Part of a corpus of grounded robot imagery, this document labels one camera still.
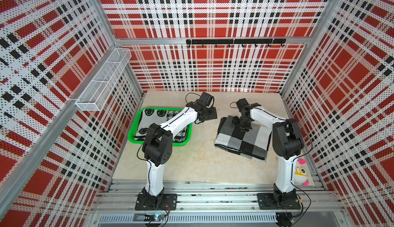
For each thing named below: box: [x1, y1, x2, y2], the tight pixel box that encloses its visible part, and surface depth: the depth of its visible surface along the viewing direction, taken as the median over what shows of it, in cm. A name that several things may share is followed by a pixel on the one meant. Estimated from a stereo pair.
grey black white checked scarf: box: [213, 115, 272, 162], surface depth 95 cm
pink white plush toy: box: [293, 158, 310, 187], surface depth 78 cm
